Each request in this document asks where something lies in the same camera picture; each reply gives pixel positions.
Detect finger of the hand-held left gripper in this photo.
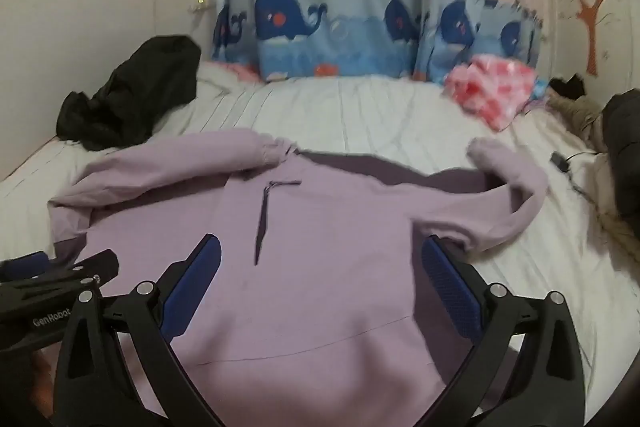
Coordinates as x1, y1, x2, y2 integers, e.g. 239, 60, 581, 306
0, 250, 52, 281
0, 249, 121, 308

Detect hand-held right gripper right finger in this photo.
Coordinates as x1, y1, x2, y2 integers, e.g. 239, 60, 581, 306
421, 234, 586, 427

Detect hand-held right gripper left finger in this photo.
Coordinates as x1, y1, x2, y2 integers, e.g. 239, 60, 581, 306
52, 233, 226, 427

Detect purple two-tone jacket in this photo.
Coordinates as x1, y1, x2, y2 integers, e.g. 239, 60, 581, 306
47, 129, 551, 427

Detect white striped bed sheet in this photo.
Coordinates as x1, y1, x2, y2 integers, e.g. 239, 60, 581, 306
0, 62, 640, 408

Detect black garment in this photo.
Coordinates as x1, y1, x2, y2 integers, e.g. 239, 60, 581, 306
56, 34, 202, 152

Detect pink white patterned cloth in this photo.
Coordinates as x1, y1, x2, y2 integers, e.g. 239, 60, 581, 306
444, 54, 538, 132

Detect beige knitted cloth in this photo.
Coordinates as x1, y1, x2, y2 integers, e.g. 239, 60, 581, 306
545, 94, 640, 253

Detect dark padded jacket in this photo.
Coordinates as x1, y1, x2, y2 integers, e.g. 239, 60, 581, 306
602, 89, 640, 248

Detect small black cloth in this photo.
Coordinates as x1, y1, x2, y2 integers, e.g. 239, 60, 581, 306
550, 74, 586, 100

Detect black charger with cable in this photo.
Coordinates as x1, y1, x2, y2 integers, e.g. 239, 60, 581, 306
550, 151, 608, 208

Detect orange tree wall sticker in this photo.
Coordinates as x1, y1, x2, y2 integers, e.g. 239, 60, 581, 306
565, 0, 623, 78

